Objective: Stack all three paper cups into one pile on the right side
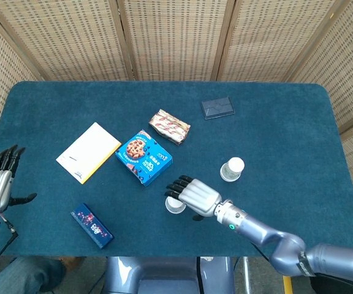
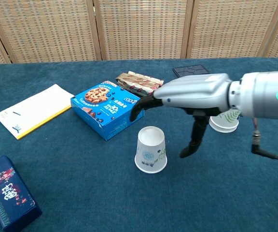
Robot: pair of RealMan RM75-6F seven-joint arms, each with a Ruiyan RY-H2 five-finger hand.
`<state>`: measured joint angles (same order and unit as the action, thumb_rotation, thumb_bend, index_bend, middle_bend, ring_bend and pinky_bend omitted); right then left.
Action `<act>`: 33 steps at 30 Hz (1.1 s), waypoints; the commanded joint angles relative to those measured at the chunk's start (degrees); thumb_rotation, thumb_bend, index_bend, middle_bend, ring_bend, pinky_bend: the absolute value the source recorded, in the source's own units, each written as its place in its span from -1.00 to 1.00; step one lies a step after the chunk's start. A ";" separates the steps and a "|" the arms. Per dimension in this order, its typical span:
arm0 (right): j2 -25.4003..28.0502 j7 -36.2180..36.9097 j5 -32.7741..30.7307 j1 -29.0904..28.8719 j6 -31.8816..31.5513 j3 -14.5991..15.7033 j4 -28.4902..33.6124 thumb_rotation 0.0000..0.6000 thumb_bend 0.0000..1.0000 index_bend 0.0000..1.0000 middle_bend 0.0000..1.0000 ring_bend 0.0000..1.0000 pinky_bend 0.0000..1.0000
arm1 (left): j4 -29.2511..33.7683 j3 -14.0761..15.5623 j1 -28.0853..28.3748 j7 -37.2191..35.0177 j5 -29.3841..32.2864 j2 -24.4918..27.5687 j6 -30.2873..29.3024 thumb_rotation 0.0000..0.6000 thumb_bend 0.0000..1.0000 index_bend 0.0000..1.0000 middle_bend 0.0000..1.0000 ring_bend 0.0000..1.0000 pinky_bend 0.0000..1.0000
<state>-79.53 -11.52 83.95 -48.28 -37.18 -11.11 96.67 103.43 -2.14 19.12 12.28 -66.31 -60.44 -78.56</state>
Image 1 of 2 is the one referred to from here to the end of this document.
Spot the dark blue floral long box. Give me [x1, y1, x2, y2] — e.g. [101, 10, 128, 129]
[70, 202, 115, 249]

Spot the black flat card case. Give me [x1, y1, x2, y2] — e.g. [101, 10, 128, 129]
[201, 96, 236, 121]

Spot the blue felt table cover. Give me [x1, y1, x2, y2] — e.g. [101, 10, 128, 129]
[0, 80, 353, 258]

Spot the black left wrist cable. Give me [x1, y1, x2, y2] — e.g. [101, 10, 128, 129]
[0, 213, 20, 264]

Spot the person leg in jeans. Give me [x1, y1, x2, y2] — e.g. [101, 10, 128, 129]
[0, 256, 67, 294]

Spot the blue-grey robot torso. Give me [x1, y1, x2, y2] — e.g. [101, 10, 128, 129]
[104, 256, 235, 294]

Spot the grey metal table leg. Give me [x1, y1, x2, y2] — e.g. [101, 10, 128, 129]
[241, 256, 250, 294]

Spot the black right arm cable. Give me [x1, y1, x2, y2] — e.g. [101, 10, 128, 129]
[251, 241, 272, 261]

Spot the blue chocolate cookie box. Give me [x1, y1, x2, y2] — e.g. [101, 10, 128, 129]
[115, 129, 173, 187]

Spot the white paper cup blue print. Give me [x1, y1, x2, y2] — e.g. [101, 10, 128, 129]
[165, 195, 187, 214]

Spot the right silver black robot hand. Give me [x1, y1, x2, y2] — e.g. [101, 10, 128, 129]
[164, 175, 223, 222]

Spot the white paper cup green flower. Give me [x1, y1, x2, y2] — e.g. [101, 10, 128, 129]
[220, 171, 241, 183]
[221, 157, 245, 180]

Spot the brown red snack wrapper pack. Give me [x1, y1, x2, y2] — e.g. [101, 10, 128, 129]
[148, 108, 192, 146]

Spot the white notepad yellow edge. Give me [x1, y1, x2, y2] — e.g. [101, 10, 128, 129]
[55, 121, 122, 185]

